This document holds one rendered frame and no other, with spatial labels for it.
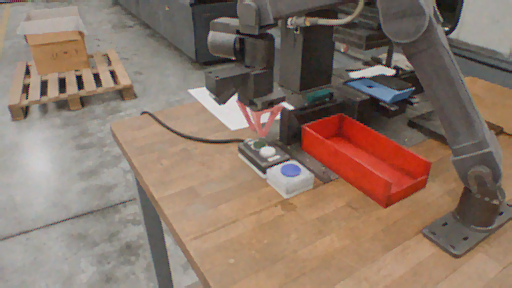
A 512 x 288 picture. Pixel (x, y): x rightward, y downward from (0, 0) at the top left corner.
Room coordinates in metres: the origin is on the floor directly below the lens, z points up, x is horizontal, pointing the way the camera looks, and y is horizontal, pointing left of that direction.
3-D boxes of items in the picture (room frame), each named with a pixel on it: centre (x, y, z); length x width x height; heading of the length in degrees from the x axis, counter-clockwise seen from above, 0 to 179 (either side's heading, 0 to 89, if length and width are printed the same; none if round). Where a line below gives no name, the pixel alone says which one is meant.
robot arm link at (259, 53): (0.69, 0.00, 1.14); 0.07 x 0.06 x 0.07; 60
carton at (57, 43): (3.64, 1.96, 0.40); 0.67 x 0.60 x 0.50; 24
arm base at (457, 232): (0.48, -0.38, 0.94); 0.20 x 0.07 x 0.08; 122
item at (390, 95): (0.86, -0.31, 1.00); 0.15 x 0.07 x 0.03; 32
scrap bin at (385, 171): (0.65, -0.22, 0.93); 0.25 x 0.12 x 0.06; 32
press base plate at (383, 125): (0.98, -0.28, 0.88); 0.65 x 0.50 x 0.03; 122
